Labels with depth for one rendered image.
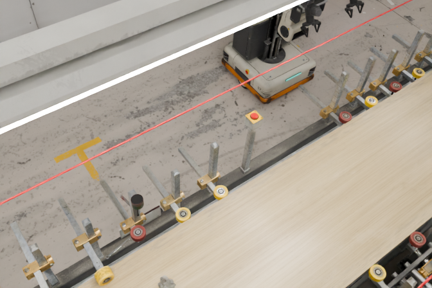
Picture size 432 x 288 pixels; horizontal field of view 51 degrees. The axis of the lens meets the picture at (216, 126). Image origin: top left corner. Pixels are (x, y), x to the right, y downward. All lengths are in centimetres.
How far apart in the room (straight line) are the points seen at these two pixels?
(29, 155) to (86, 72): 297
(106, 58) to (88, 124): 302
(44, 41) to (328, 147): 213
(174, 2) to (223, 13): 16
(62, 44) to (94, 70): 11
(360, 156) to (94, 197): 198
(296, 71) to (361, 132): 136
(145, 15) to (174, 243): 156
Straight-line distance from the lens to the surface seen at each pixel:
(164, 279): 234
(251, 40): 400
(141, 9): 108
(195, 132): 395
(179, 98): 421
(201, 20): 118
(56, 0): 473
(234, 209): 252
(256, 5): 127
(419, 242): 271
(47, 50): 101
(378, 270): 255
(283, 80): 410
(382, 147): 299
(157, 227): 269
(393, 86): 338
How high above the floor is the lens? 310
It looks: 51 degrees down
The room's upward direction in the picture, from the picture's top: 5 degrees clockwise
